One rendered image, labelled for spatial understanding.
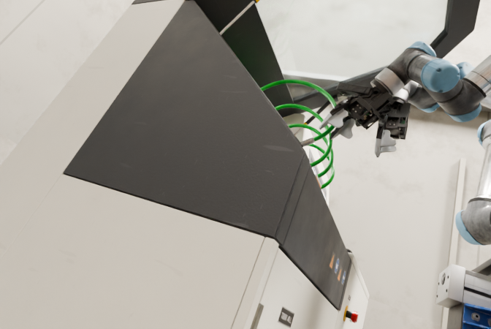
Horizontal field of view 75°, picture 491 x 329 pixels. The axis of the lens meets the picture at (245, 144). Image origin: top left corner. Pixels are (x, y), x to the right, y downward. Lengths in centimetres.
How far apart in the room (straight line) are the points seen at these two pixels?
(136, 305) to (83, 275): 14
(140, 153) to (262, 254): 38
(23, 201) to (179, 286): 52
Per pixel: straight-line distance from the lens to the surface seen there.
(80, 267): 72
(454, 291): 106
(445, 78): 93
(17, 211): 95
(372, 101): 101
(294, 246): 60
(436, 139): 346
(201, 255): 56
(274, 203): 54
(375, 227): 299
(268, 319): 58
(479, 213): 129
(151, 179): 69
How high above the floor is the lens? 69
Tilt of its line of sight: 25 degrees up
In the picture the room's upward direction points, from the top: 24 degrees clockwise
